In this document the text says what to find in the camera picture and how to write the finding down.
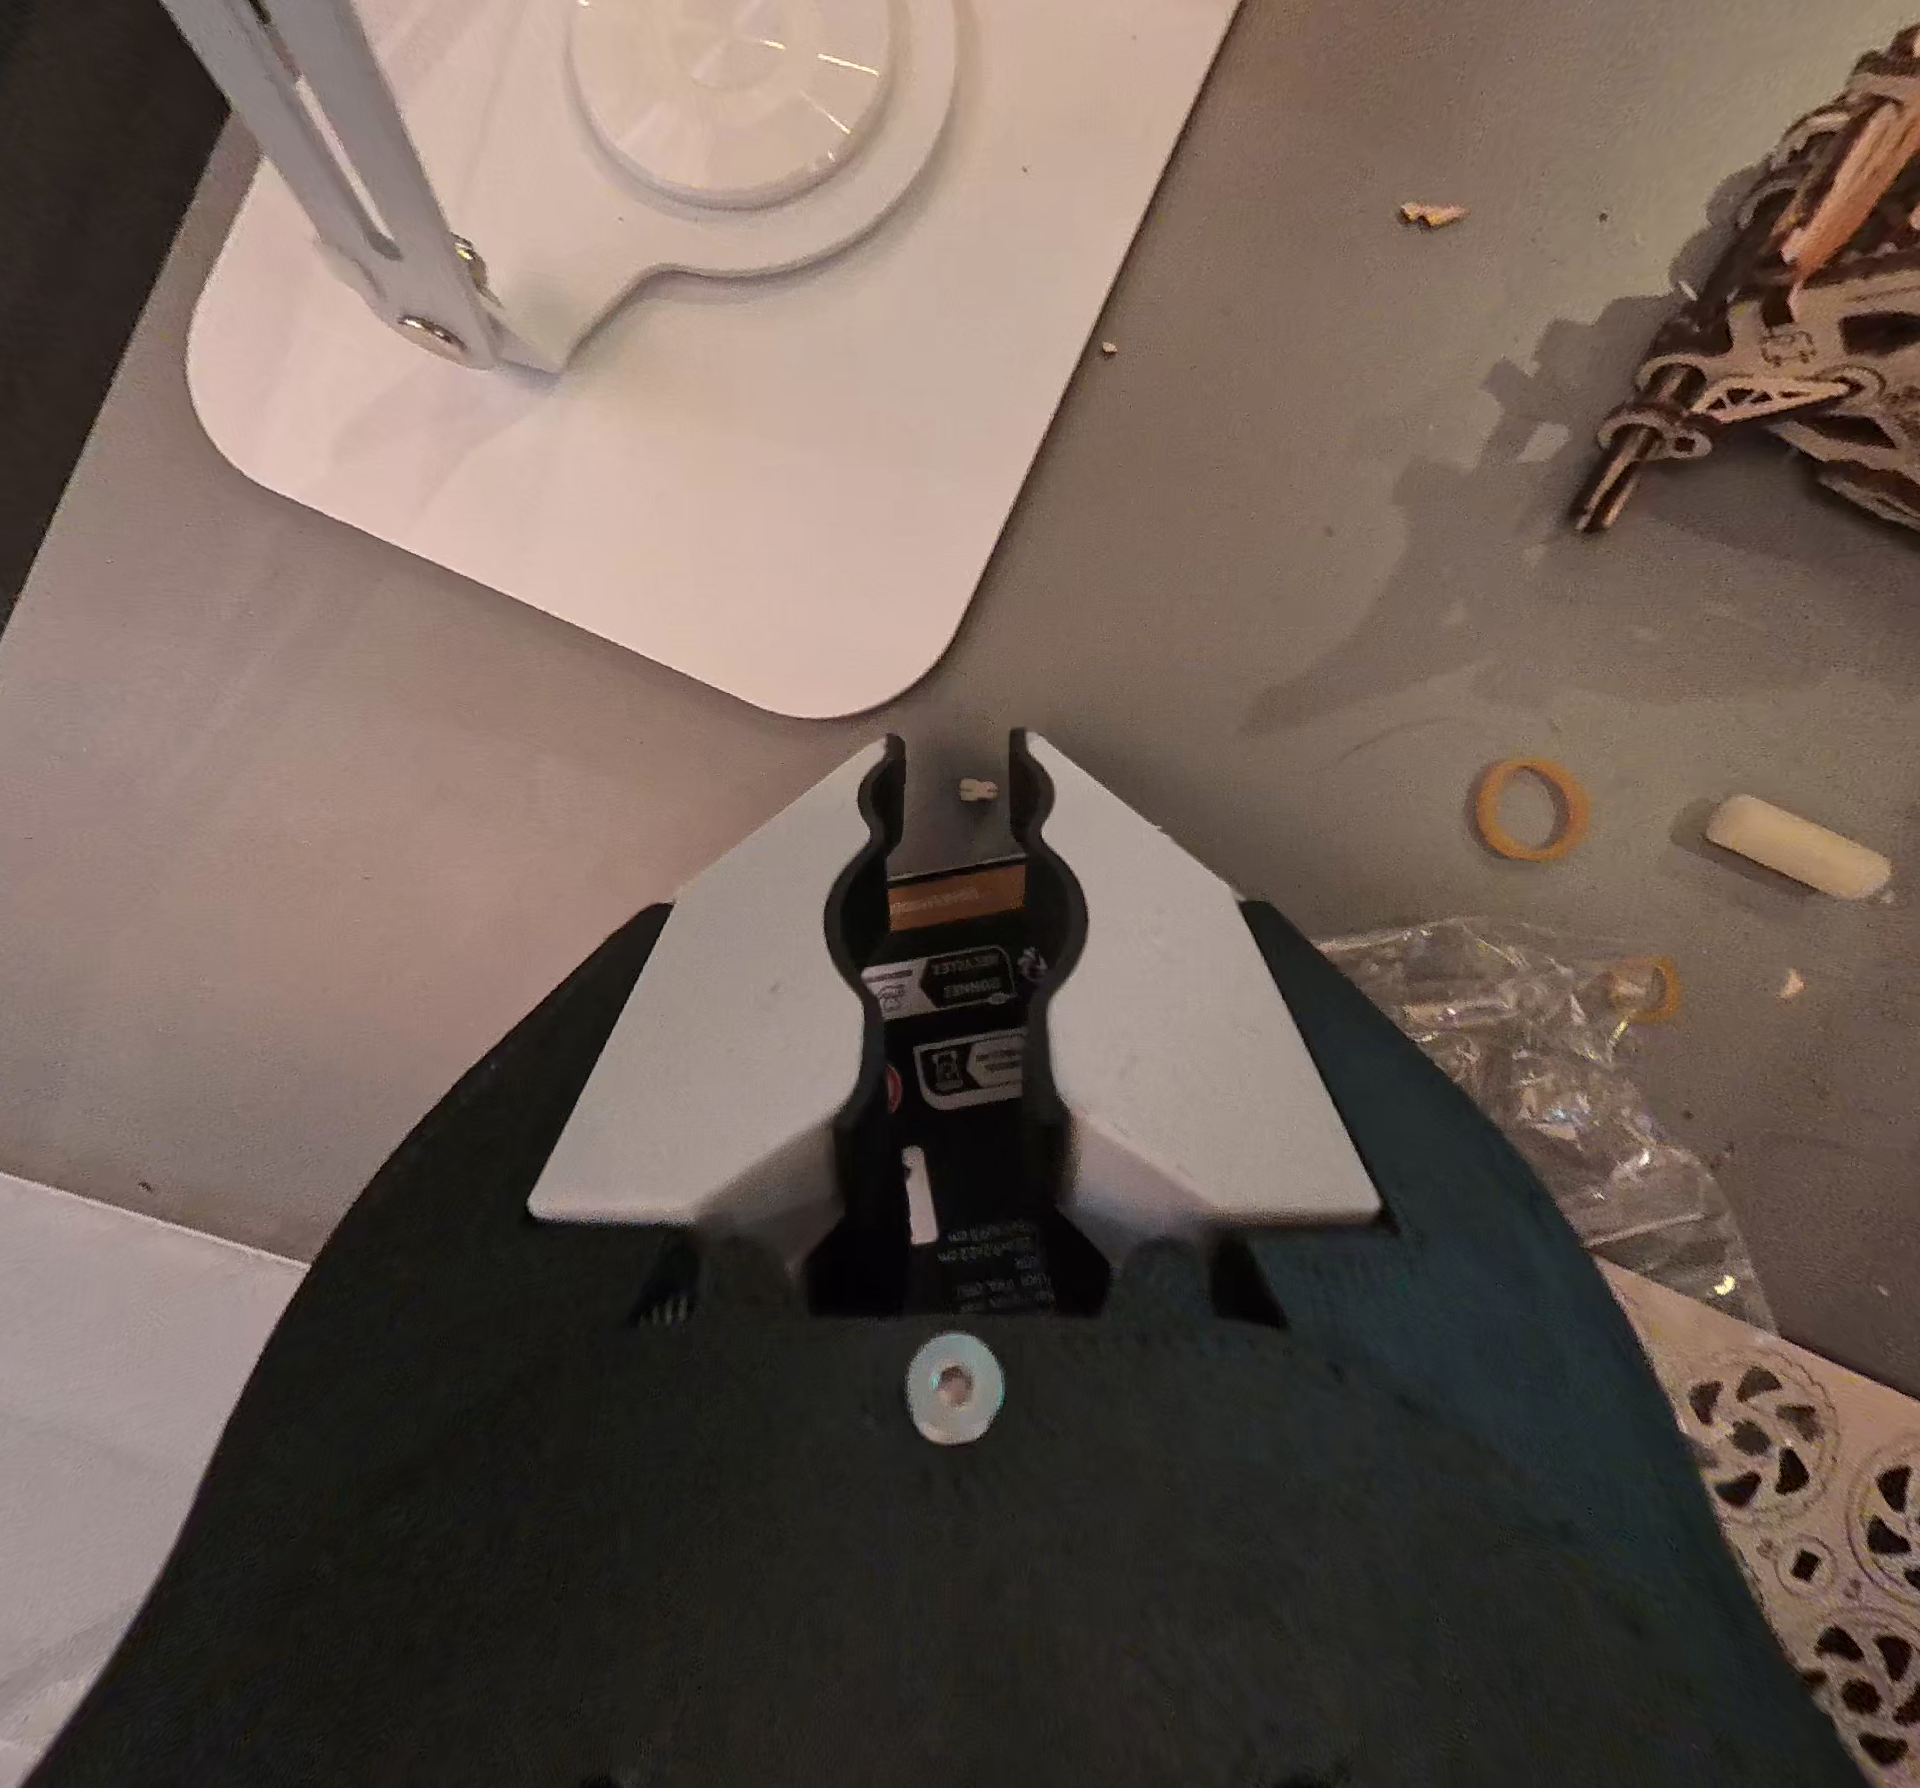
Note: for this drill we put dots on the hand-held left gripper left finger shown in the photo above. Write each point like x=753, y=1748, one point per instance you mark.
x=705, y=1068

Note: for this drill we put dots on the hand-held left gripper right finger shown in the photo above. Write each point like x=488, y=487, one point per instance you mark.
x=1199, y=1068

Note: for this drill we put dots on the wooden model vehicle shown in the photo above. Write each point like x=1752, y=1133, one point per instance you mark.
x=1801, y=349

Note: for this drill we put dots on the black kit box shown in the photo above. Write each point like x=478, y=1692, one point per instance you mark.
x=961, y=1068

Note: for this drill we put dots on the clear plastic bag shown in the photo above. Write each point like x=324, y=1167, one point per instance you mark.
x=1560, y=1098

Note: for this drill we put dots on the tan rubber band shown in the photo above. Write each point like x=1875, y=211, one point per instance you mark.
x=1576, y=812
x=1667, y=986

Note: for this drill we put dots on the pale yellow wax stick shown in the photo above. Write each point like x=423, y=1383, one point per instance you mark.
x=1801, y=848

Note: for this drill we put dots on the white flat sheet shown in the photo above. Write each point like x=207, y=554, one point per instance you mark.
x=106, y=1368

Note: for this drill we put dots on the wooden sheet gear cutouts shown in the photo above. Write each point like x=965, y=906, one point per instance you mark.
x=1771, y=1458

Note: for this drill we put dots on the small wood chip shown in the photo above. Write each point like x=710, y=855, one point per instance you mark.
x=1432, y=216

